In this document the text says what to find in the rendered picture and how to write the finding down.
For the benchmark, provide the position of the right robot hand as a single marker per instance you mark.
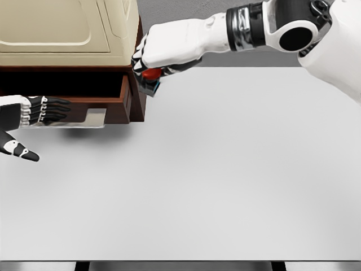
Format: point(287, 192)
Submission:
point(172, 42)

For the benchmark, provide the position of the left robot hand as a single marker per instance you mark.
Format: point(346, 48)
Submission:
point(11, 113)

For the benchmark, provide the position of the red button switch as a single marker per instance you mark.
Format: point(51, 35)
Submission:
point(150, 74)

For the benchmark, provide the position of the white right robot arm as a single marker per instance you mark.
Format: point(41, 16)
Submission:
point(324, 62)

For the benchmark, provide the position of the cream and brown cabinet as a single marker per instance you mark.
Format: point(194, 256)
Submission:
point(56, 34)

